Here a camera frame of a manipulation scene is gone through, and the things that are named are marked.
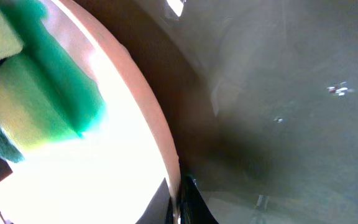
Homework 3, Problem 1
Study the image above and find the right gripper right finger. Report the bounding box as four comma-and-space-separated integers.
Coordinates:
180, 176, 218, 224

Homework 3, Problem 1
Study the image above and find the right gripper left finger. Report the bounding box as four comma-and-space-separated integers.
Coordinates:
136, 179, 173, 224

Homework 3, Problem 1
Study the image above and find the white plate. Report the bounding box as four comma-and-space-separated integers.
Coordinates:
0, 1, 180, 223

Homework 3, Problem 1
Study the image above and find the green yellow sponge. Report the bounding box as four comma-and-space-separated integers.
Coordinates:
0, 1, 105, 163

